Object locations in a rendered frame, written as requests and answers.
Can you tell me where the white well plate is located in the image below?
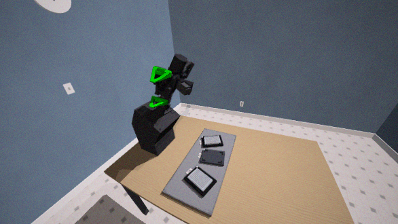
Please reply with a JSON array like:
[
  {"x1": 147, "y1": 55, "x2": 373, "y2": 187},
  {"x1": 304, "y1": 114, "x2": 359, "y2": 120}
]
[
  {"x1": 188, "y1": 168, "x2": 213, "y2": 191},
  {"x1": 204, "y1": 135, "x2": 221, "y2": 145}
]

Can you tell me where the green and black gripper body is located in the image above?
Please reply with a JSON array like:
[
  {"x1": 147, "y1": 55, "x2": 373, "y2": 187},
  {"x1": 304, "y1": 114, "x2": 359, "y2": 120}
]
[{"x1": 153, "y1": 74, "x2": 173, "y2": 100}]

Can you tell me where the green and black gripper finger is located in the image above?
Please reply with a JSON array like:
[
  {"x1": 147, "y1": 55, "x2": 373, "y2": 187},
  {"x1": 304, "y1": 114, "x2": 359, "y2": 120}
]
[
  {"x1": 149, "y1": 96, "x2": 168, "y2": 108},
  {"x1": 150, "y1": 67, "x2": 172, "y2": 83}
]

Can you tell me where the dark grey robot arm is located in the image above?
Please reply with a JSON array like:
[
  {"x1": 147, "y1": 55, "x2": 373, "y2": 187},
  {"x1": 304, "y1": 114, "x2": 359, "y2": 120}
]
[{"x1": 145, "y1": 54, "x2": 194, "y2": 122}]

